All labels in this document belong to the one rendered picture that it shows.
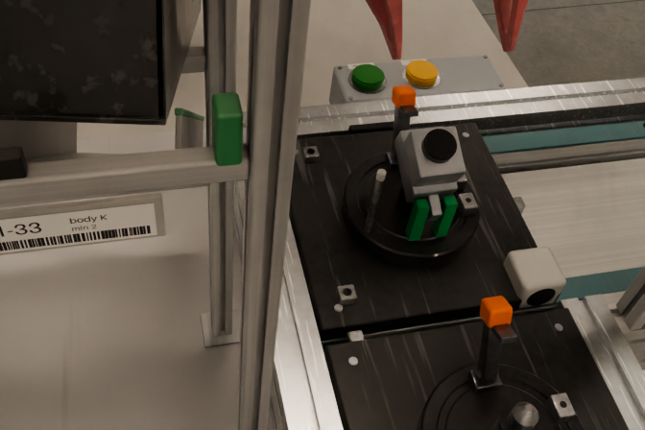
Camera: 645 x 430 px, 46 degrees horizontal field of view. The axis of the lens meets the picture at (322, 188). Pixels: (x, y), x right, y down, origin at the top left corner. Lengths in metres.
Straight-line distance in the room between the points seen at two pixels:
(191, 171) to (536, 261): 0.48
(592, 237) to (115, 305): 0.53
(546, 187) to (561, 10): 2.06
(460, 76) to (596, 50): 1.87
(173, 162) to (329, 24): 0.86
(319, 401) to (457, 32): 0.71
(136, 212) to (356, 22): 0.87
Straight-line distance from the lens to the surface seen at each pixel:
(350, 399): 0.66
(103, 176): 0.34
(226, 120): 0.32
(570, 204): 0.93
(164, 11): 0.36
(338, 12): 1.21
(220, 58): 0.53
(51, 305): 0.85
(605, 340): 0.78
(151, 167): 0.34
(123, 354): 0.81
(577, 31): 2.89
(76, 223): 0.36
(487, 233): 0.79
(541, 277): 0.75
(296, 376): 0.68
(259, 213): 0.37
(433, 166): 0.68
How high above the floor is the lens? 1.56
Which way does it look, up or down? 49 degrees down
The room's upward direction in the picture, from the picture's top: 9 degrees clockwise
